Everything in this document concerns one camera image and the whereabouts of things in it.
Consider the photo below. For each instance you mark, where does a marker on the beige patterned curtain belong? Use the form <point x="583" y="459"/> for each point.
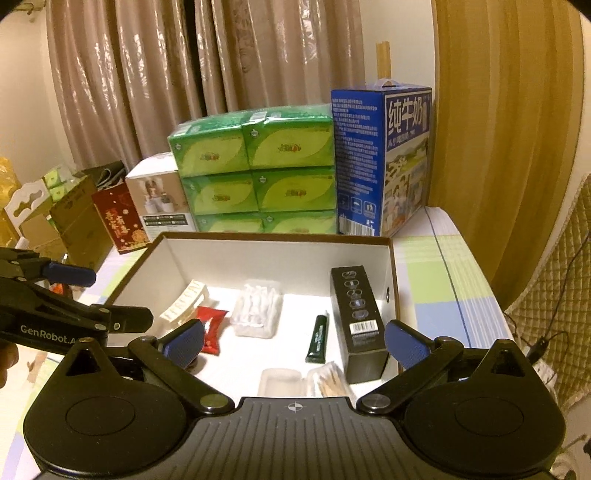
<point x="138" y="69"/>

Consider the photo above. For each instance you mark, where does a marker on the white product box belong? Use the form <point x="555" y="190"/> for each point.
<point x="159" y="198"/>

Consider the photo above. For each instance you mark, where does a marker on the olive cardboard box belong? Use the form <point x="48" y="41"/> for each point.
<point x="81" y="226"/>

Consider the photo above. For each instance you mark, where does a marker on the plaid cloth covered desktop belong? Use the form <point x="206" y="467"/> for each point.
<point x="429" y="286"/>

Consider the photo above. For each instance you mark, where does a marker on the black paper bag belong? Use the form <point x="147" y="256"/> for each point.
<point x="108" y="173"/>

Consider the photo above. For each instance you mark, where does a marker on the cream plastic hair clip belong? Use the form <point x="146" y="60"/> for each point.
<point x="184" y="302"/>

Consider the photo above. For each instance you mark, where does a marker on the yellow plastic bag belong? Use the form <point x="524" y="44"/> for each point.
<point x="8" y="203"/>

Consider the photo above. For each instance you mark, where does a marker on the long black box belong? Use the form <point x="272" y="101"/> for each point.
<point x="360" y="323"/>

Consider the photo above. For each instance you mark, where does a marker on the white cutout cardboard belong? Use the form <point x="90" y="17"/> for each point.
<point x="25" y="203"/>

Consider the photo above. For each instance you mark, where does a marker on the wooden pole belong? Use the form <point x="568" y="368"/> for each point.
<point x="383" y="62"/>

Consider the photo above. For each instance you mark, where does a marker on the golden curtain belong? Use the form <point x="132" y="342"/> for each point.
<point x="503" y="115"/>

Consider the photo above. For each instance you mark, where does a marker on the stack of green tissue packs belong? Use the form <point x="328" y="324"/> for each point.
<point x="254" y="170"/>

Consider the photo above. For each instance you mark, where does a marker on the quilted chair cover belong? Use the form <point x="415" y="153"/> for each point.
<point x="568" y="277"/>

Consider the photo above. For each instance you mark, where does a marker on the clear floss pick pack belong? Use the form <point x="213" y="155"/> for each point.
<point x="256" y="309"/>

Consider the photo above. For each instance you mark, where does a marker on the dark green tube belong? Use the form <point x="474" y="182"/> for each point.
<point x="317" y="339"/>

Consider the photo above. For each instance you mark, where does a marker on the blue milk carton case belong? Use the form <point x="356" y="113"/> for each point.
<point x="364" y="161"/>

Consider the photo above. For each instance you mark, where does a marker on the red gift box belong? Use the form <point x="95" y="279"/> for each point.
<point x="121" y="221"/>

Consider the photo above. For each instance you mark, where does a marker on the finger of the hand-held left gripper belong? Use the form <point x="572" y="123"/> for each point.
<point x="71" y="273"/>
<point x="129" y="318"/>

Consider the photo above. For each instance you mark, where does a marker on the clear plastic box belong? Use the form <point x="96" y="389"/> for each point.
<point x="280" y="382"/>

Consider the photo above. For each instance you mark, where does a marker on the cotton swab pack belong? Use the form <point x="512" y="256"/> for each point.
<point x="330" y="381"/>

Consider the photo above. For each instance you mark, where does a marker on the person's left hand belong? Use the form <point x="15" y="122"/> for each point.
<point x="5" y="367"/>

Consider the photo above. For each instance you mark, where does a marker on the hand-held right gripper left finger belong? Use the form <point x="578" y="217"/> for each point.
<point x="184" y="344"/>

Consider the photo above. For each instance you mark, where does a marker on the brown cardboard box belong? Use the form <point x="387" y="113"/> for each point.
<point x="277" y="258"/>

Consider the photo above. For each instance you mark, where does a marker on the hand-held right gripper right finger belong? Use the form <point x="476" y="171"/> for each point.
<point x="408" y="344"/>

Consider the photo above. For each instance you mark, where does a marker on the red snack packet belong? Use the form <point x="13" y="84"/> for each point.
<point x="211" y="330"/>

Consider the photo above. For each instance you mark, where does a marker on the green tissue pack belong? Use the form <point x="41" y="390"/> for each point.
<point x="59" y="184"/>

